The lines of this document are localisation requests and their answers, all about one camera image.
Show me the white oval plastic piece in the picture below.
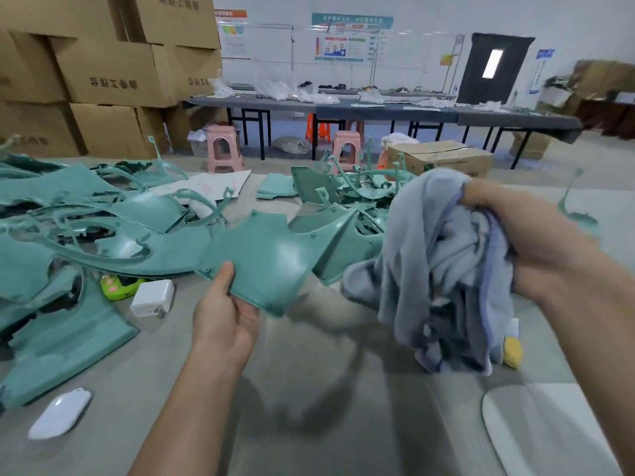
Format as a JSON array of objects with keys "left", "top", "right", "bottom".
[{"left": 28, "top": 387, "right": 93, "bottom": 441}]

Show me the stack of brown cardboard boxes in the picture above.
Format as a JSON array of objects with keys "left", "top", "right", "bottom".
[{"left": 0, "top": 0, "right": 224, "bottom": 163}]

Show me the orange object under table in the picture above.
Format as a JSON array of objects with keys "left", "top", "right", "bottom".
[{"left": 306, "top": 114, "right": 333, "bottom": 143}]

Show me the white power adapter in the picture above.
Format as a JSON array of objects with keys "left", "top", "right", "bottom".
[{"left": 130, "top": 279, "right": 177, "bottom": 319}]

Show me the heap of clear plastic bags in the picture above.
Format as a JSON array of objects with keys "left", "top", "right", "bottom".
[{"left": 208, "top": 76, "right": 341, "bottom": 105}]

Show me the person's left hand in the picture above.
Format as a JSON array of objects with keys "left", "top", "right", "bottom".
[{"left": 190, "top": 260, "right": 262, "bottom": 377}]

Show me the pink plastic stool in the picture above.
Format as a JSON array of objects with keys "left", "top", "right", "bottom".
[
  {"left": 205, "top": 124, "right": 245, "bottom": 175},
  {"left": 330, "top": 130, "right": 363, "bottom": 169}
]

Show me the brown cardboard box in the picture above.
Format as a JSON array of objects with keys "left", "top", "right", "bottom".
[{"left": 382, "top": 140, "right": 495, "bottom": 179}]

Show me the dark door with window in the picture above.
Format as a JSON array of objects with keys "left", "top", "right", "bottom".
[{"left": 456, "top": 32, "right": 536, "bottom": 105}]

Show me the person's left forearm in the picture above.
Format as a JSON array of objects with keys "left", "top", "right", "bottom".
[{"left": 129, "top": 356, "right": 244, "bottom": 476}]

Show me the green and yellow gadget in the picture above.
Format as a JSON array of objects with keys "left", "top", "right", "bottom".
[{"left": 99, "top": 272, "right": 145, "bottom": 301}]

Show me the pile of green plastic parts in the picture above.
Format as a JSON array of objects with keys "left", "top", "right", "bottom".
[{"left": 0, "top": 136, "right": 601, "bottom": 411}]

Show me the person's right forearm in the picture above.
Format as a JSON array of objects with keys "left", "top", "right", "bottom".
[{"left": 540, "top": 272, "right": 635, "bottom": 476}]

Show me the grey-blue wiping cloth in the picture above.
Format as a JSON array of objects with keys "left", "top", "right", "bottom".
[{"left": 342, "top": 168, "right": 518, "bottom": 376}]

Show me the person's right hand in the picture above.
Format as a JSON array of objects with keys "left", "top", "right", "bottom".
[{"left": 461, "top": 178, "right": 609, "bottom": 305}]

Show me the colourful wall poster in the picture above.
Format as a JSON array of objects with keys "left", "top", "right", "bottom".
[{"left": 316, "top": 30, "right": 378, "bottom": 63}]

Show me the long grey work table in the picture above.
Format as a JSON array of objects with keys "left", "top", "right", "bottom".
[{"left": 183, "top": 92, "right": 585, "bottom": 169}]

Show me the yellow-handled deburring knife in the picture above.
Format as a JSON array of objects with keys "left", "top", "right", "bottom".
[{"left": 501, "top": 317, "right": 525, "bottom": 370}]

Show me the white paper sheet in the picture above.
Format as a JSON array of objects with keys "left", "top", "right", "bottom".
[{"left": 149, "top": 170, "right": 252, "bottom": 204}]

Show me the white foam sheet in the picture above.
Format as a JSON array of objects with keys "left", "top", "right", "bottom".
[{"left": 482, "top": 382, "right": 624, "bottom": 476}]

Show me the single green plastic part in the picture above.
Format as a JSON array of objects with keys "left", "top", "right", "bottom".
[{"left": 195, "top": 206, "right": 360, "bottom": 317}]

